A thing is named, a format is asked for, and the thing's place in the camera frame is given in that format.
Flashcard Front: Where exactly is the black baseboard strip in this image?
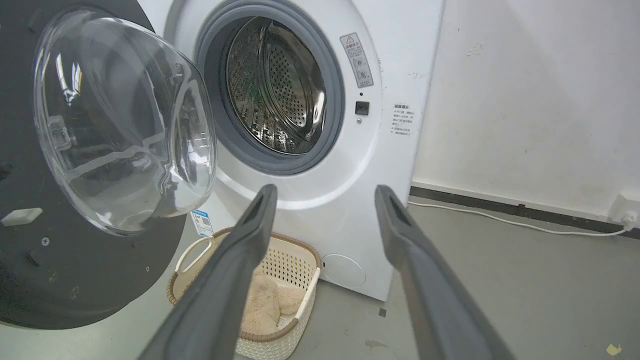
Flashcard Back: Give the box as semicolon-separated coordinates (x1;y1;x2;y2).
410;185;640;241

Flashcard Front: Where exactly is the white wall socket plug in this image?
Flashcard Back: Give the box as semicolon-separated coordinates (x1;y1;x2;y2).
606;192;640;232

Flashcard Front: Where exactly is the white front-load washing machine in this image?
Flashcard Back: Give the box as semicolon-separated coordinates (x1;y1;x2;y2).
136;0;446;302

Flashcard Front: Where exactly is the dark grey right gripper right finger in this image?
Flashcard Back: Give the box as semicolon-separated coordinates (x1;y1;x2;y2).
374;184;516;360

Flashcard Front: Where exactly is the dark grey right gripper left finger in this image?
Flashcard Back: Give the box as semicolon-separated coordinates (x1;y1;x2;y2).
138;184;278;360

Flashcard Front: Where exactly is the beige fluffy cloth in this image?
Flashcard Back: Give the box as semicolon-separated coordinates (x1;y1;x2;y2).
241;272;306;336

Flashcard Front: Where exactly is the cream woven laundry basket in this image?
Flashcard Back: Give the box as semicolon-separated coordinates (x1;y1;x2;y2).
166;227;322;360

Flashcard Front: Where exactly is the black washing machine door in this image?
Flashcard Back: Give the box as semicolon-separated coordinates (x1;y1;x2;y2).
0;0;218;330

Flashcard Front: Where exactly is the white power cable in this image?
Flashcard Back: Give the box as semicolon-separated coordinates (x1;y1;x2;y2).
408;201;632;237

